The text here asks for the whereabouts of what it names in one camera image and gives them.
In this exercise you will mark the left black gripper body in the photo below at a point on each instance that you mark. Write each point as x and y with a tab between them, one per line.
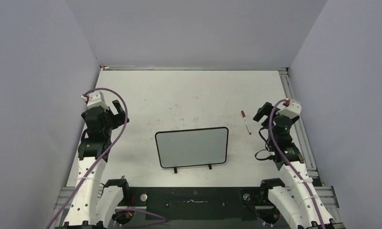
113	119

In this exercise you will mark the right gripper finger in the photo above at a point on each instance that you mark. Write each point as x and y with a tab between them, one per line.
267	106
258	116

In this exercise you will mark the white whiteboard marker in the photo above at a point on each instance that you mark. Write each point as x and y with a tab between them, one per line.
246	123

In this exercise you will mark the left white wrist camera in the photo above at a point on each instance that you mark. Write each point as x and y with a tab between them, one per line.
94	99

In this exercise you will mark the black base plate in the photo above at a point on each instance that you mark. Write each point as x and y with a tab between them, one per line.
197	203

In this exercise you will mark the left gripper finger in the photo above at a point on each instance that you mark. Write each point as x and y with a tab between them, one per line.
118	106
121	120

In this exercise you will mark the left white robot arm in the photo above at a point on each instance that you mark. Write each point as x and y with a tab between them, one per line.
87	209

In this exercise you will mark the black framed whiteboard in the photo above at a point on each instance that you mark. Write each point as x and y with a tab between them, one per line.
192	147

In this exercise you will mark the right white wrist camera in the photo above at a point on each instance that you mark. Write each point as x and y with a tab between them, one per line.
292	109

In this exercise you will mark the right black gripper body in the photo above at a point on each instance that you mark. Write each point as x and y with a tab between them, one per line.
266	123

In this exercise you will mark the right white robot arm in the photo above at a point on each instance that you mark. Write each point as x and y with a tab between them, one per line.
293	194

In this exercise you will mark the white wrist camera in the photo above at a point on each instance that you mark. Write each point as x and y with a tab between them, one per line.
94	99
292	109

